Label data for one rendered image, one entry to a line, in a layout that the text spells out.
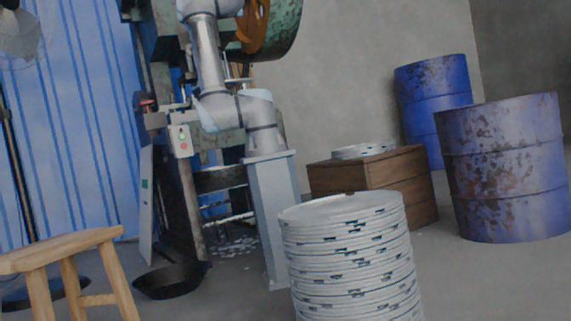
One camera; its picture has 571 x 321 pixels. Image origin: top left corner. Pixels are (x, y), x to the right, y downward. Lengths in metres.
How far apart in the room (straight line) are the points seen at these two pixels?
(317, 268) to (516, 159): 0.92
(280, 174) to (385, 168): 0.55
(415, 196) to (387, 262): 1.11
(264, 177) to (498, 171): 0.78
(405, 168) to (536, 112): 0.58
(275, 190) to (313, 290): 0.63
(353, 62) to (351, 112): 0.45
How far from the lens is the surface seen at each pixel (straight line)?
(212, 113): 1.62
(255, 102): 1.62
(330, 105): 4.12
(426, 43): 4.90
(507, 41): 5.13
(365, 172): 1.92
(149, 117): 2.12
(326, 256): 0.99
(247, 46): 2.70
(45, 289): 1.37
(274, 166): 1.60
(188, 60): 2.39
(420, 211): 2.13
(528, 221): 1.78
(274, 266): 1.64
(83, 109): 3.48
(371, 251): 1.00
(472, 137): 1.73
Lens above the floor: 0.50
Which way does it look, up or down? 3 degrees down
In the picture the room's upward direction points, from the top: 11 degrees counter-clockwise
